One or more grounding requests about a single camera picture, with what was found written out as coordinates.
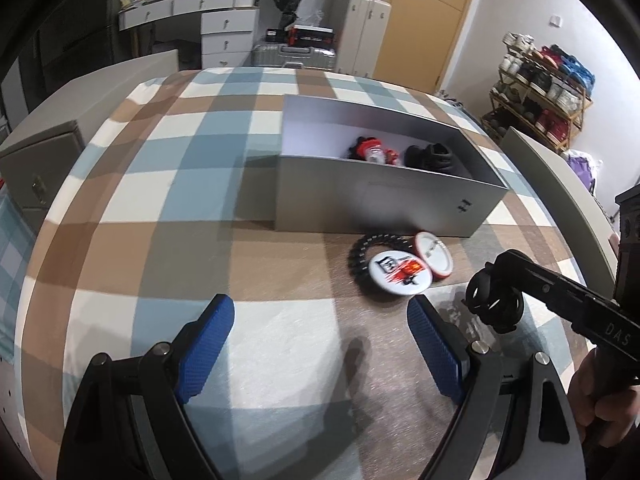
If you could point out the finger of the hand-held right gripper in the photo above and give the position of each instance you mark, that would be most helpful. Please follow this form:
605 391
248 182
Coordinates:
535 275

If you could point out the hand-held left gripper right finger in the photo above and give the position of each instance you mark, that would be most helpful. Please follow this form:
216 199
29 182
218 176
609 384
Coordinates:
435 350

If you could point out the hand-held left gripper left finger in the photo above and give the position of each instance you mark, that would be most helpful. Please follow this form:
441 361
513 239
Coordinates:
207 350

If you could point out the black looped hair accessory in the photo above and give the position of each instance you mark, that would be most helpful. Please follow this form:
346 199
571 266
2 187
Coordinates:
495 302

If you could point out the black fabric accessory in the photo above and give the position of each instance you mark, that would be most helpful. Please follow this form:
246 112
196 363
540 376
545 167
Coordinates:
432 157

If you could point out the silver cardboard box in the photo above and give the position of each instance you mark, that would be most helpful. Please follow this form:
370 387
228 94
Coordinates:
370 200

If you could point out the red and white accessory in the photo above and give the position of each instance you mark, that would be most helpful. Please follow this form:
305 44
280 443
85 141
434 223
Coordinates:
372 150

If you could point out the person's right hand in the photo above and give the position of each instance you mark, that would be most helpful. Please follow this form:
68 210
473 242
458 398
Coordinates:
582 390

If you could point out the white round badge red print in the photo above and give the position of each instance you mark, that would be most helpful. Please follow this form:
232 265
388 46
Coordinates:
397 272

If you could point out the red rimmed round badge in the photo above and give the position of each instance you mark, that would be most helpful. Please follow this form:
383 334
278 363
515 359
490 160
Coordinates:
435 257

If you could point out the purple bag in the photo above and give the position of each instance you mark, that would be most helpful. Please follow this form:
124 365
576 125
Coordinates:
582 170

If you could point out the plaid blanket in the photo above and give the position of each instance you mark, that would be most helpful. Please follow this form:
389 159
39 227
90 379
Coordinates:
200 210

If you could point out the wooden shoe rack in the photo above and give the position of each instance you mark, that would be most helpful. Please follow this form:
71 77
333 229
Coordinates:
580 105

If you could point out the rows of shoes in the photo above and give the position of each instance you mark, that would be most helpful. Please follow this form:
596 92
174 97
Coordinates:
545 85

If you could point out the blue checked bedsheet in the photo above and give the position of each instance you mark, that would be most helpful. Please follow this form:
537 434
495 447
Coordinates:
15 270

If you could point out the wooden door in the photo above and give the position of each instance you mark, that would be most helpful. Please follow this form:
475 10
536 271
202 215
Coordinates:
425 25

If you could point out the upright light grey suitcase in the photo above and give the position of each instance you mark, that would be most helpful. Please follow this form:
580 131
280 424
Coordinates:
360 35

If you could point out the flat silver suitcase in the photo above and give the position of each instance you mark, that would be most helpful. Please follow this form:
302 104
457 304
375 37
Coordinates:
292 55

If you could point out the small black box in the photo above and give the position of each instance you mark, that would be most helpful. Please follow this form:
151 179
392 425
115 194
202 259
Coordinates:
276 35

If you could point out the white desk with drawers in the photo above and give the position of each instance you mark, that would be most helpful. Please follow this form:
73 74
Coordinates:
220 25

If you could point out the black box red stripe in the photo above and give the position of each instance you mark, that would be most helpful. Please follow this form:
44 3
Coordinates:
312 35

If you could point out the green and black bouquet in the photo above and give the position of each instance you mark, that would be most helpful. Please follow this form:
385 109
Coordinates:
285 0

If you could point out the white light switch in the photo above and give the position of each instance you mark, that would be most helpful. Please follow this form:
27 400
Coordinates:
555 20

